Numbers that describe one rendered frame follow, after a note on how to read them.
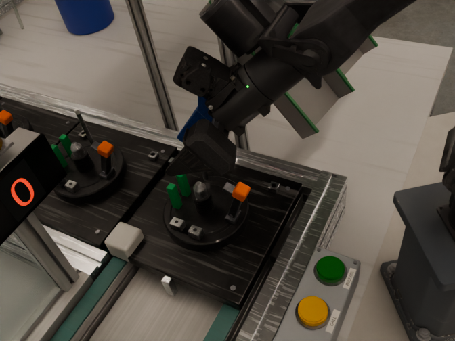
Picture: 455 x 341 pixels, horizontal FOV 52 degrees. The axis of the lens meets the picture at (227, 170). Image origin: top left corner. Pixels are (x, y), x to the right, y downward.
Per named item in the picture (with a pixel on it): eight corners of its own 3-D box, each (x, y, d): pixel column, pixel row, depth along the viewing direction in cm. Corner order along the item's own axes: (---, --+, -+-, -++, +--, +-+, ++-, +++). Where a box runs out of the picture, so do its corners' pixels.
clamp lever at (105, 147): (114, 169, 83) (114, 145, 77) (107, 177, 82) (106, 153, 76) (97, 159, 84) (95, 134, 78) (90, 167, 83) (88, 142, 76)
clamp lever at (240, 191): (241, 212, 73) (251, 187, 67) (235, 221, 72) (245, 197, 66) (221, 200, 74) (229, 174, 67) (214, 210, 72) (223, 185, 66)
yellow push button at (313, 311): (332, 308, 65) (332, 302, 64) (321, 334, 63) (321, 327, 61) (304, 298, 67) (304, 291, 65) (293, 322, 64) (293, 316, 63)
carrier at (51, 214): (179, 154, 91) (164, 103, 81) (103, 252, 77) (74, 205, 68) (85, 126, 100) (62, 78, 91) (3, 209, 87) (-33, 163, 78)
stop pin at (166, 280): (178, 290, 73) (172, 277, 70) (174, 297, 73) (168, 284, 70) (170, 287, 74) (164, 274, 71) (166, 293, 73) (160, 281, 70)
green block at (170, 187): (183, 204, 77) (176, 184, 73) (179, 210, 76) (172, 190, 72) (177, 202, 77) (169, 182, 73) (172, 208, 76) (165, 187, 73)
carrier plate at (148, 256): (303, 191, 80) (303, 183, 79) (240, 311, 67) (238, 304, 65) (185, 155, 90) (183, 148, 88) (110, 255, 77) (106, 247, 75)
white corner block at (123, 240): (148, 242, 77) (141, 228, 74) (132, 264, 75) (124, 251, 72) (126, 233, 79) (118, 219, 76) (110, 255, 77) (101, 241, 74)
